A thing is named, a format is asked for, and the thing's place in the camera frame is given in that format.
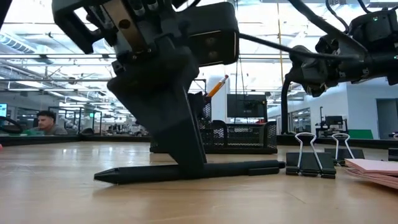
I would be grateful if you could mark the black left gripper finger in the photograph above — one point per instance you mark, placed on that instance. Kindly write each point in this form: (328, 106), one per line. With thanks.
(168, 109)

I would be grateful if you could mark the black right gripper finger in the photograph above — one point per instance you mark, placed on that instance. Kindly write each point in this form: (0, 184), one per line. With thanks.
(303, 62)

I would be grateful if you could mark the orange pencil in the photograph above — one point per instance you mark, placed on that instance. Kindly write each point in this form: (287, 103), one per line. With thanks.
(217, 86)

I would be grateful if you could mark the black mesh desk organizer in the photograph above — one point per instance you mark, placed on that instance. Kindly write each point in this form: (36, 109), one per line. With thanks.
(242, 137)

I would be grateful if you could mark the black binder clip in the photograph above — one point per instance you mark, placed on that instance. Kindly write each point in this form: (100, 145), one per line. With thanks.
(308, 163)
(345, 154)
(393, 154)

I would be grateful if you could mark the pink paper pad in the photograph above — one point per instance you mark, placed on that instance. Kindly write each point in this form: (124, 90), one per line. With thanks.
(373, 166)

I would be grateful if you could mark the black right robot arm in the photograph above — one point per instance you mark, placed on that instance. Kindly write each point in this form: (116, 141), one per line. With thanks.
(373, 31)

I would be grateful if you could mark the background robot station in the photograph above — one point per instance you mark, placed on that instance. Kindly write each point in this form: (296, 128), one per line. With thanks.
(333, 120)

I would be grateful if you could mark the green board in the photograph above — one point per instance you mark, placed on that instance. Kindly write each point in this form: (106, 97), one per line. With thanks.
(360, 134)

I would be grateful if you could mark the black background monitor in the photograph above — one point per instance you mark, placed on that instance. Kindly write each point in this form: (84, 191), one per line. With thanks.
(247, 105)

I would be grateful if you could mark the seated person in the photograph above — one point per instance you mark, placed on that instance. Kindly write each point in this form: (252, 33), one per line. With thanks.
(46, 123)

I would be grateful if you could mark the green plastic bin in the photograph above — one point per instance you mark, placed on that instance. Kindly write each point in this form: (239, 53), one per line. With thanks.
(31, 132)

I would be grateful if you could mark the small blue lit monitor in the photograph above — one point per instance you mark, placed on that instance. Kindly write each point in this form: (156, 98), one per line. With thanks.
(3, 110)

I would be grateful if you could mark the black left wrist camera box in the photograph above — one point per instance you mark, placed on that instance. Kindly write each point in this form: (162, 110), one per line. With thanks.
(214, 34)

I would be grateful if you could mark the black table frame rail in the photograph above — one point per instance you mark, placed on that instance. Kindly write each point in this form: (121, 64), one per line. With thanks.
(62, 140)

